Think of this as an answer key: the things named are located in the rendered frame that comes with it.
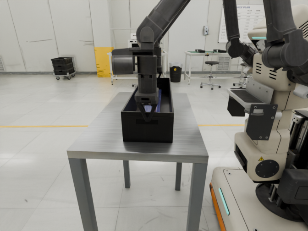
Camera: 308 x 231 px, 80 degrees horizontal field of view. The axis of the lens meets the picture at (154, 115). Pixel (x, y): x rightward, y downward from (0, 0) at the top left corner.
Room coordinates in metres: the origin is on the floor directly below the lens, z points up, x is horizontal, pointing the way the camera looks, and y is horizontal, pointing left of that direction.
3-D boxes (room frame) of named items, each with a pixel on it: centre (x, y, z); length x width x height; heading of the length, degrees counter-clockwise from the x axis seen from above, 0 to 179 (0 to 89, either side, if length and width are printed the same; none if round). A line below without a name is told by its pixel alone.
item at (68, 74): (5.68, 2.73, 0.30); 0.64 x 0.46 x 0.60; 4
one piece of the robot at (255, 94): (0.80, -0.45, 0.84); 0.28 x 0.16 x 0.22; 176
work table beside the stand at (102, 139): (0.83, 0.03, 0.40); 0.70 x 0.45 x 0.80; 176
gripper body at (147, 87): (0.55, 0.02, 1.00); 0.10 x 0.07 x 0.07; 176
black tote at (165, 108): (0.83, 0.00, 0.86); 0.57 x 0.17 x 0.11; 177
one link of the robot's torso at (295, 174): (0.73, -0.57, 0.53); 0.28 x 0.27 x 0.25; 176
